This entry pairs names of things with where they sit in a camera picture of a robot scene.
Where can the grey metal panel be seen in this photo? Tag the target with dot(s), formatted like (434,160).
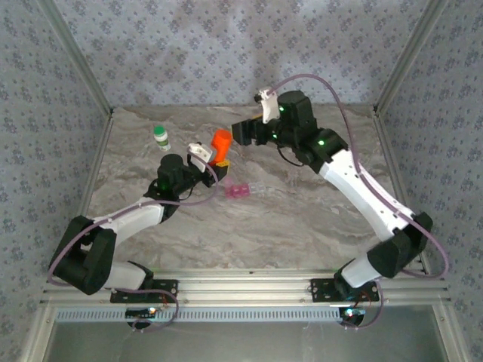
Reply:
(245,343)

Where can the white pill bottle green cap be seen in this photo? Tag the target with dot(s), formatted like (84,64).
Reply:
(163,140)

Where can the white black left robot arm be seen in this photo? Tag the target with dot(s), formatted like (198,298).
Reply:
(124,222)

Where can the aluminium corner post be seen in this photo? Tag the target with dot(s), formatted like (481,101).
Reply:
(83,64)
(408,56)

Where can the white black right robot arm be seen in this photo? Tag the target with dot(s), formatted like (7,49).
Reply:
(358,188)

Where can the pink pill organizer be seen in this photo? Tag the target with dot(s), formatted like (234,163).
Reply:
(237,191)

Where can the clear pill organizer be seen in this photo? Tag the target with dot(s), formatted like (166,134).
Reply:
(257,188)

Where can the small circuit board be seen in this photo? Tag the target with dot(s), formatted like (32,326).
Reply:
(351,315)
(141,313)

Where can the orange pill bottle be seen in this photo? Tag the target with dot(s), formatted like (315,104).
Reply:
(222,145)

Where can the aluminium side rail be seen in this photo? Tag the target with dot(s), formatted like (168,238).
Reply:
(388,151)

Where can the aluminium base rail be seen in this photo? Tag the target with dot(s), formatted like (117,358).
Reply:
(245,286)

